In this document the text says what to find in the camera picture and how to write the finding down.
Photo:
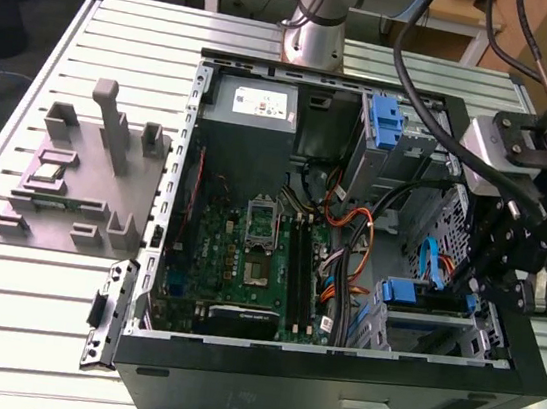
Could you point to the blue plastic drive latch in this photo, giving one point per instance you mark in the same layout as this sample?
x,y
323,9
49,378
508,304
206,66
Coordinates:
x,y
385,123

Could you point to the CPU socket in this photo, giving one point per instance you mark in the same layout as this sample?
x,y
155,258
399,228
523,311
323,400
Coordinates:
x,y
260,271

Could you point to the grey expansion slot retainer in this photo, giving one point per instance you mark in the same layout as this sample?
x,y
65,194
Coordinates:
x,y
113,314

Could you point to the grey power supply unit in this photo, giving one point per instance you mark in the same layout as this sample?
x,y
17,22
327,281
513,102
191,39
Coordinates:
x,y
244,155

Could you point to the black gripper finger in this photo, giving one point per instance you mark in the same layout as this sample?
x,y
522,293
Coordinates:
x,y
502,245
506,291

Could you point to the metal disk bay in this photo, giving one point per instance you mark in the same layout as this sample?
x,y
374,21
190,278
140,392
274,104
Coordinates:
x,y
379,337

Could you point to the grey metal drive cage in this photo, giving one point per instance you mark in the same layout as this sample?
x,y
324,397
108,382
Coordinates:
x,y
366,171

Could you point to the grey parts rack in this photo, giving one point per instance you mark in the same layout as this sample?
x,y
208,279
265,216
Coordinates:
x,y
89,190

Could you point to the green RAM stick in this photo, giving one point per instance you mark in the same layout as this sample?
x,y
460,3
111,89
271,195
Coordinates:
x,y
51,204

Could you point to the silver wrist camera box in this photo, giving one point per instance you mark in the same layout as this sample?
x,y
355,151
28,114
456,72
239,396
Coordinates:
x,y
479,136

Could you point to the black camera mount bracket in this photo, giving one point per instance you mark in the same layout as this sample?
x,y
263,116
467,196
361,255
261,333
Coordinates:
x,y
508,127

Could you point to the hard disk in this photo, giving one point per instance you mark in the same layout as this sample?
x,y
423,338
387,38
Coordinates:
x,y
400,294

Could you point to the black PC case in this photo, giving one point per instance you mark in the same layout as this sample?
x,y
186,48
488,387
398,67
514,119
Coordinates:
x,y
279,392

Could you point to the black RAM slot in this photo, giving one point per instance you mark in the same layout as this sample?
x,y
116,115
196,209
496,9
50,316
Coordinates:
x,y
308,275
296,273

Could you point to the black graphics card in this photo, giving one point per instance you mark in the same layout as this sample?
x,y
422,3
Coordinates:
x,y
238,321

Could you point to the green motherboard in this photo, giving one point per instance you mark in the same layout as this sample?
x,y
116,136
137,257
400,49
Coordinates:
x,y
217,252

